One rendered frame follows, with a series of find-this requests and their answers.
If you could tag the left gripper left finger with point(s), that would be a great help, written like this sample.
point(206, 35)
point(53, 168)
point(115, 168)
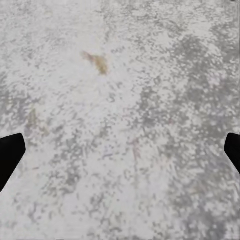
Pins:
point(12, 150)

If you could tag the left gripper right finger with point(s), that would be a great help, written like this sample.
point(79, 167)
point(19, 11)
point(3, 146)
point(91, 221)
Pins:
point(232, 148)

